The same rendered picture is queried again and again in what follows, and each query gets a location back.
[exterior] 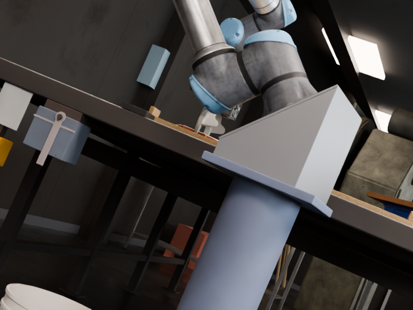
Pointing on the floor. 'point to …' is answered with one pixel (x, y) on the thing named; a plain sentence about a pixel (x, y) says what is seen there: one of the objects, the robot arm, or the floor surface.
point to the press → (365, 133)
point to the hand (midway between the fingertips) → (198, 134)
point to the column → (244, 239)
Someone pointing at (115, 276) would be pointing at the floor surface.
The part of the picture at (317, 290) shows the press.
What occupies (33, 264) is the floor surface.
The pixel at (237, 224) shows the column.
